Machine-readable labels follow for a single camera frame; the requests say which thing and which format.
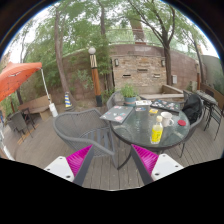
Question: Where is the yellow-labelled clear drink bottle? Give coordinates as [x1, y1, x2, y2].
[149, 115, 164, 145]

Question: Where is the grey laptop with stickers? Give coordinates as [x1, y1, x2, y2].
[99, 105, 134, 124]

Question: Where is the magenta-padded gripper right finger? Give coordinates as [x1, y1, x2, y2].
[129, 143, 184, 186]

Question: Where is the white ceramic mug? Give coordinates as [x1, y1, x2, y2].
[160, 111, 175, 128]

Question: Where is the globe-topped striped lamp post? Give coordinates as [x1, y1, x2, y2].
[87, 46, 104, 108]

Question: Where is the orange patio umbrella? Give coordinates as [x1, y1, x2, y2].
[0, 61, 59, 118]

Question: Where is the dark wicker patio chair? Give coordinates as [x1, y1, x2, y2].
[6, 108, 36, 141]

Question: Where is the green plant in teal pot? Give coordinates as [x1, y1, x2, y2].
[119, 83, 139, 107]

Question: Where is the white sticker sheet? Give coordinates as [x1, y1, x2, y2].
[134, 99, 153, 107]

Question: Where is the tall leafy tree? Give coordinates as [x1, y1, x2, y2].
[19, 3, 101, 106]
[126, 0, 201, 87]

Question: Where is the blue yellow striped cone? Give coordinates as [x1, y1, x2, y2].
[63, 91, 75, 112]

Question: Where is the black laptop with stickers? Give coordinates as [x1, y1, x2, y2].
[150, 98, 181, 114]

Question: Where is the black metal patio chair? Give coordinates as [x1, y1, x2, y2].
[204, 96, 224, 141]

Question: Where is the wooden bench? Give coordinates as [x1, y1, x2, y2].
[18, 94, 53, 121]

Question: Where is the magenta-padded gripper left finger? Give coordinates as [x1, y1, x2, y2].
[43, 144, 96, 187]

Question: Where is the black metal patio table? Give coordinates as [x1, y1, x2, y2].
[195, 89, 219, 131]

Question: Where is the black backpack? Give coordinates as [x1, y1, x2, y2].
[181, 94, 203, 125]

